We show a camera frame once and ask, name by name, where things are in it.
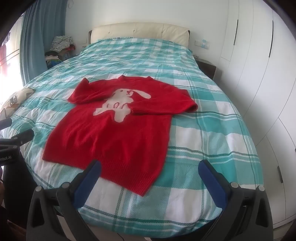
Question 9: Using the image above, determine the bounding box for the pile of clothes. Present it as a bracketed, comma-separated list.
[44, 35, 77, 69]

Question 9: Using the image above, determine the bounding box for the white wardrobe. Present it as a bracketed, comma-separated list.
[214, 0, 296, 230]

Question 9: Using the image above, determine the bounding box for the blue curtain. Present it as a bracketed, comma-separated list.
[20, 0, 67, 86]

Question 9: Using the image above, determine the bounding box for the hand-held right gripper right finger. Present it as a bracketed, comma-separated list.
[198, 159, 275, 241]

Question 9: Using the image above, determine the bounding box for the cream padded headboard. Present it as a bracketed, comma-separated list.
[88, 22, 190, 47]

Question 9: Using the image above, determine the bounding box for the beige patterned cushion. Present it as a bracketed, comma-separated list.
[0, 88, 36, 121]

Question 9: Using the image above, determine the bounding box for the white wall socket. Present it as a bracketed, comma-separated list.
[195, 39, 210, 49]

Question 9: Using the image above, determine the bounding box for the bed with teal plaid cover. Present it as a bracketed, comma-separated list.
[0, 37, 265, 239]

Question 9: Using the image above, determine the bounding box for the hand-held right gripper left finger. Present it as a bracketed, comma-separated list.
[26, 159, 102, 241]

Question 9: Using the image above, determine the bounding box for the dark wooden nightstand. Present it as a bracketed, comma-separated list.
[195, 57, 216, 80]

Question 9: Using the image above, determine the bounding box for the red sweater with rabbit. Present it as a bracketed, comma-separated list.
[42, 75, 199, 197]

